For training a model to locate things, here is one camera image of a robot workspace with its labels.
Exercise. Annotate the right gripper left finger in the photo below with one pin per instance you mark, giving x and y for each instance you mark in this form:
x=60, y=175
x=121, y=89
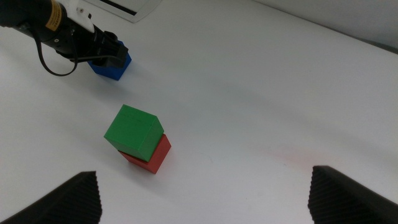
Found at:
x=71, y=202

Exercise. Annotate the white backdrop curtain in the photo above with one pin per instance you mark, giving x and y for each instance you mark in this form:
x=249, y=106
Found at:
x=342, y=12

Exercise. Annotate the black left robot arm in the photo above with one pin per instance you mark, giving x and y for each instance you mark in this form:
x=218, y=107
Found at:
x=18, y=12

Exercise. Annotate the blue cube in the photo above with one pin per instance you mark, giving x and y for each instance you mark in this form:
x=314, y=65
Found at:
x=112, y=72

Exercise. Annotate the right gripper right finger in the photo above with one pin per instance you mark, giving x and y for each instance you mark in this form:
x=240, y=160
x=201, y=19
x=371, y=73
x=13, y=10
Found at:
x=348, y=202

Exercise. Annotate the green cube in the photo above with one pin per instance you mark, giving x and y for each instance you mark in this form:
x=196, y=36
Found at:
x=133, y=130

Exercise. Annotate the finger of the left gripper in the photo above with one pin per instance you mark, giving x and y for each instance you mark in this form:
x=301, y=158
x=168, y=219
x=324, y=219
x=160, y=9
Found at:
x=122, y=57
x=100, y=63

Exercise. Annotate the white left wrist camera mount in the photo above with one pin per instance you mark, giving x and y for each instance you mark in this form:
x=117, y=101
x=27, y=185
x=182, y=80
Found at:
x=81, y=15

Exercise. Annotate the red cube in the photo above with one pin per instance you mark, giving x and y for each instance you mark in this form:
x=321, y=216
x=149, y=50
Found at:
x=158, y=155

